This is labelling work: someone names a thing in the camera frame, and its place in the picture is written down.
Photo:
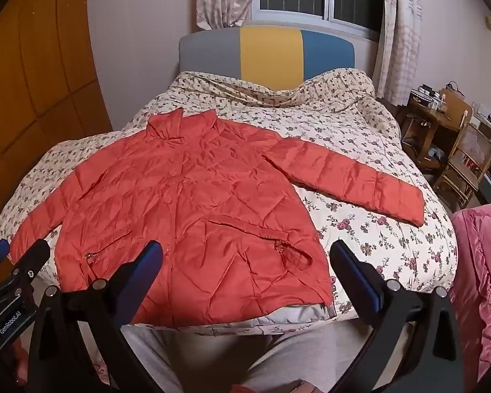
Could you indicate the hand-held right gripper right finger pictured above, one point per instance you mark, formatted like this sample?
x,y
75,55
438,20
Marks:
x,y
354,268

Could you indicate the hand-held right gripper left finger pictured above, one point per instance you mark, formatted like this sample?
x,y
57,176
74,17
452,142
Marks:
x,y
148,263

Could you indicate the orange quilted jacket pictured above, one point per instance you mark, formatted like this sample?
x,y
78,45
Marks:
x,y
196,196

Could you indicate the person's grey pants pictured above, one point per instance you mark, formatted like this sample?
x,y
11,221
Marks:
x,y
212,360

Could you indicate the pink blanket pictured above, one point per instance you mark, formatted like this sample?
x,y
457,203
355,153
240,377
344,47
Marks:
x,y
480,274

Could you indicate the floral quilt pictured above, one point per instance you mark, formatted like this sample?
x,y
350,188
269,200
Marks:
x,y
352,139

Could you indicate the wooden desk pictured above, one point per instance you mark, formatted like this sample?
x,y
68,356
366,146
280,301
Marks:
x,y
427,131

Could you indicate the wooden wardrobe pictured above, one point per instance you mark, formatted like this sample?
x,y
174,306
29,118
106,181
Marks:
x,y
32,90

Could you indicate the dark patterned box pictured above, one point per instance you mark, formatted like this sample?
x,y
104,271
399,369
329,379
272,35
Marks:
x,y
420,98

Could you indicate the glass bottle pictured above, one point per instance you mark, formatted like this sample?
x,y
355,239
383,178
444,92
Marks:
x,y
444,103

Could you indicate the grey yellow blue headboard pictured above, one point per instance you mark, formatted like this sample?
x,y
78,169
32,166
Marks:
x,y
270,53

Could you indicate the long patterned curtain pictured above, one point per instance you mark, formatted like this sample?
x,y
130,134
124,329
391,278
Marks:
x,y
399,41

